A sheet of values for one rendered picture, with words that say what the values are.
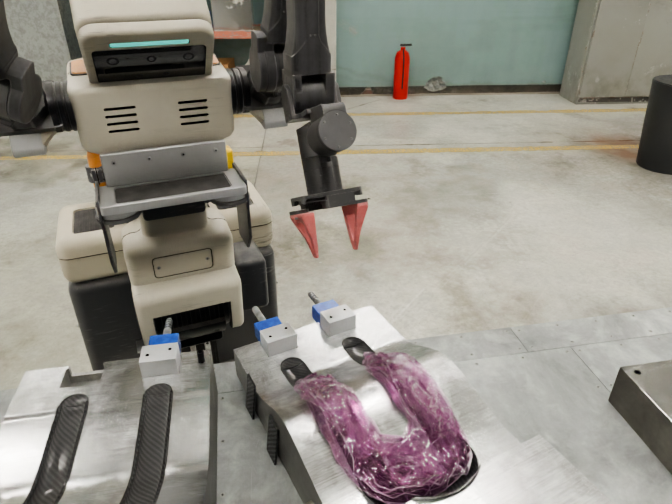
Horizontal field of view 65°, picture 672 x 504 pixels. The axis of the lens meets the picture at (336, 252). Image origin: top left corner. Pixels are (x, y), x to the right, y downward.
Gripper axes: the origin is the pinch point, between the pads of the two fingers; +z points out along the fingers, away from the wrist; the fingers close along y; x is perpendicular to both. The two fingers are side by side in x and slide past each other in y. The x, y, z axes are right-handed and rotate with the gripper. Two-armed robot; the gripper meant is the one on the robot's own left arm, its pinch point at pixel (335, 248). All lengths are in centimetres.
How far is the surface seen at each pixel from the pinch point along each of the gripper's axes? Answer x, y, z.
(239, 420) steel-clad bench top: -1.2, -20.3, 22.2
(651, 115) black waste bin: 194, 325, -27
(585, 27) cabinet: 333, 427, -133
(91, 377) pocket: 4.9, -39.1, 11.6
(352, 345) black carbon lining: -0.3, -0.1, 16.1
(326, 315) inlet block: 3.1, -2.5, 11.0
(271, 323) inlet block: 6.5, -11.1, 10.8
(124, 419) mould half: -6.8, -35.1, 15.3
